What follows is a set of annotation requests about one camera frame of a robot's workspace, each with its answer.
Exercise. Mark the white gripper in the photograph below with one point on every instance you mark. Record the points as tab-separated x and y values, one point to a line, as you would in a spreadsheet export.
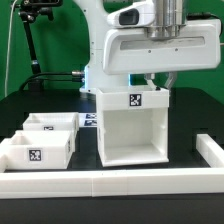
132	51

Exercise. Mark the white drawer cabinet box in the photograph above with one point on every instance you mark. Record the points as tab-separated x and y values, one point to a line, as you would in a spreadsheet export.
132	125

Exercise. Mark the white front drawer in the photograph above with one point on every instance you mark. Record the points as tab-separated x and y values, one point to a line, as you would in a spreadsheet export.
37	150

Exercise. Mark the white drawer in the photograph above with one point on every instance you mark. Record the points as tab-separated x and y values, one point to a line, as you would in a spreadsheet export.
37	150
52	121

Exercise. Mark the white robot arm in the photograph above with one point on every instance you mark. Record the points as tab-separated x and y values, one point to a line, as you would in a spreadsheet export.
170	18

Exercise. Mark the white rear drawer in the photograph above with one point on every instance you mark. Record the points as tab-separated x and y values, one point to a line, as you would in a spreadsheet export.
52	121

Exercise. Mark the white fiducial marker sheet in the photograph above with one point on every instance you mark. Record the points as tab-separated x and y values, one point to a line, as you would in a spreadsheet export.
87	119

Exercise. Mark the white table border fence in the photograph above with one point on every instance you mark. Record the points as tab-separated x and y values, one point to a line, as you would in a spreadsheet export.
117	182

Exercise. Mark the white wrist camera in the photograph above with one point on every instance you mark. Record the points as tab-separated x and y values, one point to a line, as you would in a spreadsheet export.
139	14

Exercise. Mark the black camera stand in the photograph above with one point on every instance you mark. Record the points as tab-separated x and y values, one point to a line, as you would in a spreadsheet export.
29	10

